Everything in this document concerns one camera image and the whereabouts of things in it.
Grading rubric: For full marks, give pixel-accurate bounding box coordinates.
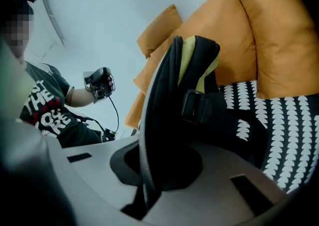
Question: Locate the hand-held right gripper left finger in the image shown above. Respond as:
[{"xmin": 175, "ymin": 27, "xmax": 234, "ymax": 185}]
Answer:
[{"xmin": 44, "ymin": 135, "xmax": 148, "ymax": 226}]

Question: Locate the person's left forearm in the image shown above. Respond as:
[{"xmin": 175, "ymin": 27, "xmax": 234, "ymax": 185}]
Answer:
[{"xmin": 65, "ymin": 85, "xmax": 97, "ymax": 108}]

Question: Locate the black cable connector box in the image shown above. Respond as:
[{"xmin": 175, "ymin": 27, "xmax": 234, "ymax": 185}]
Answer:
[{"xmin": 101, "ymin": 127, "xmax": 117, "ymax": 143}]

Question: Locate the black backpack with yellow lining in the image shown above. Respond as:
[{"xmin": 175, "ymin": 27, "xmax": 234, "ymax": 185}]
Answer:
[{"xmin": 120, "ymin": 35, "xmax": 271, "ymax": 221}]

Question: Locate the person's left hand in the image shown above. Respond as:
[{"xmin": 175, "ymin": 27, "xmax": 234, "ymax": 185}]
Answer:
[{"xmin": 106, "ymin": 73, "xmax": 117, "ymax": 92}]

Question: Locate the person's dark printed t-shirt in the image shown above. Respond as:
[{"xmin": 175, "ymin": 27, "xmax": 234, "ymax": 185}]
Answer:
[{"xmin": 15, "ymin": 60, "xmax": 103, "ymax": 149}]

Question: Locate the black white patterned cushion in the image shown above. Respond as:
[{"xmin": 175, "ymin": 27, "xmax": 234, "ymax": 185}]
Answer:
[{"xmin": 218, "ymin": 80, "xmax": 319, "ymax": 195}]

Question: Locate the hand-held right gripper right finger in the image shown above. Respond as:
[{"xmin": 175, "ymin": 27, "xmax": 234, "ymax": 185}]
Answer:
[{"xmin": 143, "ymin": 142, "xmax": 290, "ymax": 226}]

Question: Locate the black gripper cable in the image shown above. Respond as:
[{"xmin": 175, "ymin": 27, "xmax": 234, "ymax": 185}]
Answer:
[{"xmin": 107, "ymin": 95, "xmax": 120, "ymax": 135}]

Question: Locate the large orange cushion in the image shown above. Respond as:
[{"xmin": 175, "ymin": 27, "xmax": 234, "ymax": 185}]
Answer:
[{"xmin": 224, "ymin": 0, "xmax": 319, "ymax": 100}]

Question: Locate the grey curved ceiling rail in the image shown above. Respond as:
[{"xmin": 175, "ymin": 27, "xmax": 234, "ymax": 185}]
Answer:
[{"xmin": 37, "ymin": 0, "xmax": 66, "ymax": 46}]

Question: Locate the person's head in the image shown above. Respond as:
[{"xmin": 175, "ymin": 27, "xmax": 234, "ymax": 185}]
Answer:
[{"xmin": 0, "ymin": 0, "xmax": 35, "ymax": 59}]

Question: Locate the small orange cushion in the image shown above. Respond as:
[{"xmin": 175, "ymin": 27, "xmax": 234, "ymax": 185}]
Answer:
[{"xmin": 137, "ymin": 3, "xmax": 184, "ymax": 59}]

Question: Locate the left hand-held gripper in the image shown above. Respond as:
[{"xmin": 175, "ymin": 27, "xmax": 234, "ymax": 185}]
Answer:
[{"xmin": 84, "ymin": 67, "xmax": 116, "ymax": 104}]

